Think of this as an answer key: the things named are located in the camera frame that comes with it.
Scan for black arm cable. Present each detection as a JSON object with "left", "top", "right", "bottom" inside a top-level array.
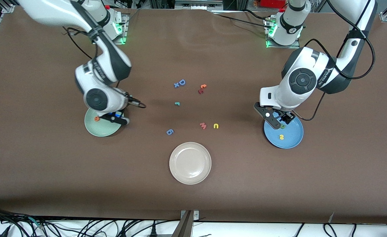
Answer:
[
  {"left": 63, "top": 26, "right": 147, "bottom": 109},
  {"left": 292, "top": 0, "right": 376, "bottom": 121}
]

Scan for black base power cable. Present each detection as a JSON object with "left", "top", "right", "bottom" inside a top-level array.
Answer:
[{"left": 210, "top": 9, "right": 270, "bottom": 27}]

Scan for green tipped cable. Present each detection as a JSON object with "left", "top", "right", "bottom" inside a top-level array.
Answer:
[{"left": 28, "top": 217, "right": 45, "bottom": 230}]

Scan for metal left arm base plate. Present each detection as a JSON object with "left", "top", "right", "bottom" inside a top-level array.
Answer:
[{"left": 265, "top": 16, "right": 301, "bottom": 49}]

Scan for tangled black cable bundle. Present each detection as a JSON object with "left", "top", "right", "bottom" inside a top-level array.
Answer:
[{"left": 0, "top": 207, "right": 180, "bottom": 237}]

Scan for red box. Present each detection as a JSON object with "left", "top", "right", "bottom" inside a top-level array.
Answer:
[{"left": 260, "top": 0, "right": 287, "bottom": 9}]

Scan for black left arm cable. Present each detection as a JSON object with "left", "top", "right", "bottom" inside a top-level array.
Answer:
[{"left": 292, "top": 0, "right": 376, "bottom": 121}]

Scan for small metal table bracket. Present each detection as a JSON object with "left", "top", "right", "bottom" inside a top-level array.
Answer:
[{"left": 180, "top": 210, "right": 200, "bottom": 222}]

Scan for pale green plate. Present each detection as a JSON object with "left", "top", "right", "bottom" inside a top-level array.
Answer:
[{"left": 84, "top": 109, "right": 124, "bottom": 137}]

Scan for aluminium profile post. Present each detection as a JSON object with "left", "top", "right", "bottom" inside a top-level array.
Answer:
[{"left": 172, "top": 211, "right": 194, "bottom": 237}]

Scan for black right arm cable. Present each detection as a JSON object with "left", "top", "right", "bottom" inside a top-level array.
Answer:
[{"left": 63, "top": 26, "right": 147, "bottom": 109}]

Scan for beige plate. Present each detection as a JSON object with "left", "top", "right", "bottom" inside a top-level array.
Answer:
[{"left": 169, "top": 142, "right": 212, "bottom": 185}]

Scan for silver metal rack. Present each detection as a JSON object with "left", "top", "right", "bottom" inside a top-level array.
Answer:
[{"left": 174, "top": 0, "right": 225, "bottom": 11}]

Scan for blue plate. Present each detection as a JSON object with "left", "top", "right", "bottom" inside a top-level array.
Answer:
[{"left": 263, "top": 115, "right": 304, "bottom": 149}]

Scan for black looped cable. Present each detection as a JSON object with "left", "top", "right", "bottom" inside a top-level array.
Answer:
[{"left": 323, "top": 223, "right": 338, "bottom": 237}]

